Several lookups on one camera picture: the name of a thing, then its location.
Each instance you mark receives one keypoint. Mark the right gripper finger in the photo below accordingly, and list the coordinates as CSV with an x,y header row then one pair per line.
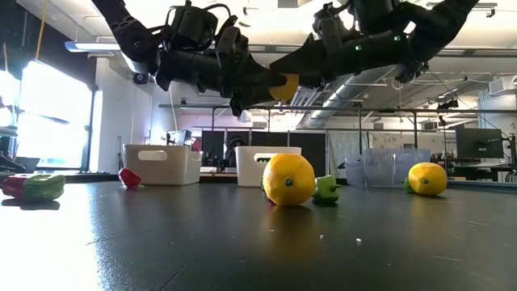
x,y
313,78
303,60

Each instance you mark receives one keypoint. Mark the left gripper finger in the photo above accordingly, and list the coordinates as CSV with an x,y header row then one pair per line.
x,y
262,74
252,97

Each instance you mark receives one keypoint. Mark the yellow lemon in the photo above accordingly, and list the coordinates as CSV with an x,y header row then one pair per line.
x,y
428,179
288,180
287,91

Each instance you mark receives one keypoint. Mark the small green bell pepper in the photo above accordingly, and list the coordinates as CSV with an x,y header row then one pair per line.
x,y
326,189
406,186

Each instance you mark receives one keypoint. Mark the large green bell pepper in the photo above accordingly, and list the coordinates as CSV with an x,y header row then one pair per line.
x,y
44,188

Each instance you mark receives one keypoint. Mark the red bell pepper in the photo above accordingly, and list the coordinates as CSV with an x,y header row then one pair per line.
x,y
12,186
129,178

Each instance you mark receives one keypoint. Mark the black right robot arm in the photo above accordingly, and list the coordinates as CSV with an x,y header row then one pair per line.
x,y
440,24

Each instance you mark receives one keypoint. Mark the small desk monitor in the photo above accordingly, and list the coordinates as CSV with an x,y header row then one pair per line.
x,y
179,137

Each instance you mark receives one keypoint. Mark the white plastic basket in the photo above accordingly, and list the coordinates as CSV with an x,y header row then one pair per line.
x,y
248,171
169,167

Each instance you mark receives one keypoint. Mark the black partition panel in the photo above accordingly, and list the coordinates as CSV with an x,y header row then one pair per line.
x,y
311,153

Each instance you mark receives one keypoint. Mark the clear plastic bin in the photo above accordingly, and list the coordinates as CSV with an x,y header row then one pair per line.
x,y
387,169

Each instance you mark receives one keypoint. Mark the white air conditioner unit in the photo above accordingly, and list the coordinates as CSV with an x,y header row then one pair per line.
x,y
503,85

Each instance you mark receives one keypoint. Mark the dark computer monitor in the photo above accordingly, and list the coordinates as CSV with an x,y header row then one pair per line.
x,y
478,143

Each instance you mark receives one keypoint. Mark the dark laptop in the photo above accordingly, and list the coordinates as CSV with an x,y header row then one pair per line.
x,y
26,163

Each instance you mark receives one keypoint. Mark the silver ceiling duct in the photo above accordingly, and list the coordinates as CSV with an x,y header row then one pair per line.
x,y
343,97

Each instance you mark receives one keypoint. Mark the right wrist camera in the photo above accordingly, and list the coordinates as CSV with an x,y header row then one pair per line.
x,y
331,28

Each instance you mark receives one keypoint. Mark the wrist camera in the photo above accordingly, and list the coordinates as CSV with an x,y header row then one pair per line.
x,y
331,28
232,42

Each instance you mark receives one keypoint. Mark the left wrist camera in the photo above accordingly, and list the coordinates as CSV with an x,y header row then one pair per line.
x,y
232,42

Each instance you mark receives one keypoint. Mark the black overhead camera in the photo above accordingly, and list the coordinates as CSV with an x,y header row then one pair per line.
x,y
140,78

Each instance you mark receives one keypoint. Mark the black metal rack frame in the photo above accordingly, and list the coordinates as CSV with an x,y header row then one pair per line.
x,y
363,108

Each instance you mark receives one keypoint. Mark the metal overhead frame bar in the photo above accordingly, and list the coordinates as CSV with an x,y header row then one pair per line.
x,y
464,51

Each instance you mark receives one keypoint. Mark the black window post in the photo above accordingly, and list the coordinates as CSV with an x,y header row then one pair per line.
x,y
89,133

